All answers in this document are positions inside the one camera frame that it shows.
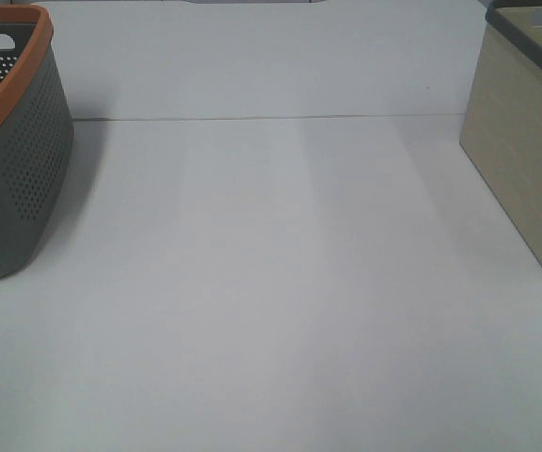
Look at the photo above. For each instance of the beige basket grey rim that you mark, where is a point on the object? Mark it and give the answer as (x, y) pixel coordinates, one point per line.
(502, 129)

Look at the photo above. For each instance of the grey perforated basket orange rim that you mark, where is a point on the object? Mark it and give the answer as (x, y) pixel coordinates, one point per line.
(36, 133)

